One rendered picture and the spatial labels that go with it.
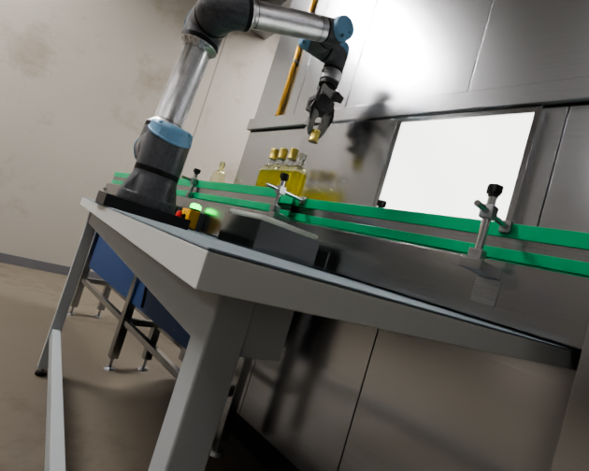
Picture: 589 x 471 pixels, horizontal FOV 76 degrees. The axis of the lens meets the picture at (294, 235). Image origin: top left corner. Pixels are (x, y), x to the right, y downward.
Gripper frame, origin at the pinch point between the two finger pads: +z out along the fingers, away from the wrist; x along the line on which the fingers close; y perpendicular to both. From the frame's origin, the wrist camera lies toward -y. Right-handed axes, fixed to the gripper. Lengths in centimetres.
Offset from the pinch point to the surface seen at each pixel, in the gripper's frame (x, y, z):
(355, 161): -15.4, -7.3, 5.2
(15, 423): 61, 19, 122
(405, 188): -21.6, -29.8, 13.6
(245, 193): 15.1, 8.8, 28.7
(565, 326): -17, -86, 42
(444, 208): -25, -44, 19
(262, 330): 41, -88, 52
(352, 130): -13.9, -1.5, -7.0
